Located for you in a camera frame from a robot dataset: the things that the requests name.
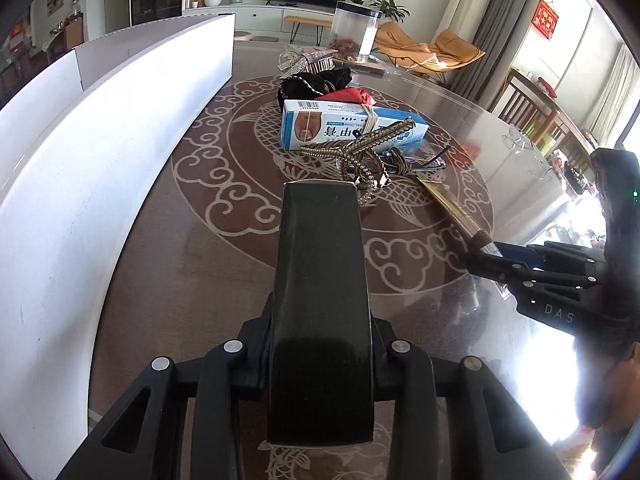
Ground orange lounge chair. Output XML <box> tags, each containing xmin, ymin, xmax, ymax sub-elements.
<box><xmin>374</xmin><ymin>21</ymin><xmax>485</xmax><ymax>75</ymax></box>

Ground clear plastic jar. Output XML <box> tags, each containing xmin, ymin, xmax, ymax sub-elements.
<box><xmin>329</xmin><ymin>1</ymin><xmax>381</xmax><ymax>62</ymax></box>

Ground wooden chair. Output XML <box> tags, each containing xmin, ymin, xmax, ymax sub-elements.
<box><xmin>489</xmin><ymin>68</ymin><xmax>598</xmax><ymax>160</ymax></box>

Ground grey curtain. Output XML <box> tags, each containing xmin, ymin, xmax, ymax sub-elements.
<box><xmin>450</xmin><ymin>0</ymin><xmax>539</xmax><ymax>108</ymax></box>

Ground white tv cabinet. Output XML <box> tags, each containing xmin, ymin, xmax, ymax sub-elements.
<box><xmin>182</xmin><ymin>4</ymin><xmax>333</xmax><ymax>36</ymax></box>

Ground large white cardboard box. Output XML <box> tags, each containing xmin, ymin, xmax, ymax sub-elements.
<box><xmin>1</xmin><ymin>15</ymin><xmax>235</xmax><ymax>479</ymax></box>

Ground dining table with chairs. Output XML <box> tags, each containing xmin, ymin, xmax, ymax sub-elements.
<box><xmin>1</xmin><ymin>12</ymin><xmax>85</xmax><ymax>101</ymax></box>

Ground gold cosmetic tube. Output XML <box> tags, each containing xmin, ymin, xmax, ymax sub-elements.
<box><xmin>418</xmin><ymin>177</ymin><xmax>501</xmax><ymax>257</ymax></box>

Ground red cloth item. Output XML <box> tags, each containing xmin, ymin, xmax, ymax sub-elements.
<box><xmin>316</xmin><ymin>87</ymin><xmax>376</xmax><ymax>106</ymax></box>

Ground green plant by television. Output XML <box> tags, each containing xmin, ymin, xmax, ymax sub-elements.
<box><xmin>369</xmin><ymin>0</ymin><xmax>411</xmax><ymax>23</ymax></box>

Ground silver glitter bow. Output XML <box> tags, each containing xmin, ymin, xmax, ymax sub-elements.
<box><xmin>278</xmin><ymin>46</ymin><xmax>338</xmax><ymax>77</ymax></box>

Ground person's right hand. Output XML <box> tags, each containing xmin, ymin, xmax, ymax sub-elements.
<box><xmin>576</xmin><ymin>341</ymin><xmax>639</xmax><ymax>432</ymax></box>

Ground wooden bench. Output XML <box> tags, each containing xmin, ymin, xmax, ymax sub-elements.
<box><xmin>283</xmin><ymin>15</ymin><xmax>332</xmax><ymax>47</ymax></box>

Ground blue white medicine box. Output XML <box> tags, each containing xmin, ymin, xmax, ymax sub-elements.
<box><xmin>280</xmin><ymin>100</ymin><xmax>430</xmax><ymax>153</ymax></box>

